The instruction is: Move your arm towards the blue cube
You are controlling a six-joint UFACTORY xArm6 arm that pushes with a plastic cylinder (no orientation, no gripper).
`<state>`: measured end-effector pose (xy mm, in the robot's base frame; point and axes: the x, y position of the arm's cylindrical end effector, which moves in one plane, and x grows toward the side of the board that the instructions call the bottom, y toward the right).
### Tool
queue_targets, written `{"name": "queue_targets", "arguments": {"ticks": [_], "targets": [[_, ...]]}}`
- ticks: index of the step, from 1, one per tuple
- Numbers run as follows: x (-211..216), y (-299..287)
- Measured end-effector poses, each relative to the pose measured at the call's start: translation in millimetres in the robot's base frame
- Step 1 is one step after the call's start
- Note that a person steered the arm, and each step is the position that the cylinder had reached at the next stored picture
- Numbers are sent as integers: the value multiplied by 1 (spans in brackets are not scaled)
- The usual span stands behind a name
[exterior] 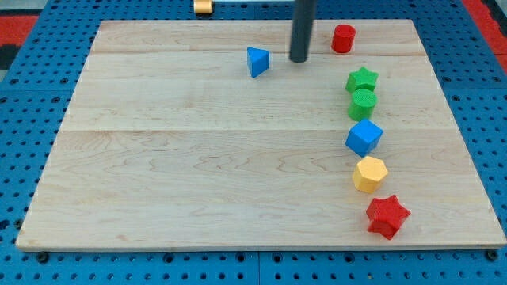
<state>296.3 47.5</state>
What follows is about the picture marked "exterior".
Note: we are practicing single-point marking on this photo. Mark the blue cube block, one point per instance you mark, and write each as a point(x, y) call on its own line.
point(364, 137)

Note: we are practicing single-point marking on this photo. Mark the light wooden board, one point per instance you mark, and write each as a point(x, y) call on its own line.
point(168, 144)

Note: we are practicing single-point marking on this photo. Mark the blue triangular prism block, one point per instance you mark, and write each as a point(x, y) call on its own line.
point(258, 61)

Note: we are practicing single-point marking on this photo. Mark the green cylinder block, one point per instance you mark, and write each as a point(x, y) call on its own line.
point(362, 104)

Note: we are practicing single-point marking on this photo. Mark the yellow hexagon block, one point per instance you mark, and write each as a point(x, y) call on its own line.
point(369, 174)

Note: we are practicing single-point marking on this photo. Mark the green star block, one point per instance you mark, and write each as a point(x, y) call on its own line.
point(361, 79)

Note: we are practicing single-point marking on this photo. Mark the red cylinder block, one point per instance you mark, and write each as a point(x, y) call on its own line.
point(343, 38)

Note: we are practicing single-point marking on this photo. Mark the yellow block at top edge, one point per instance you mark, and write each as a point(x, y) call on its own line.
point(203, 6)

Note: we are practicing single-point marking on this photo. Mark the red star block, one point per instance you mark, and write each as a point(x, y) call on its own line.
point(386, 216)

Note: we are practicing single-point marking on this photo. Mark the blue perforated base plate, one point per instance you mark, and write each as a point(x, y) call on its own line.
point(38, 87)

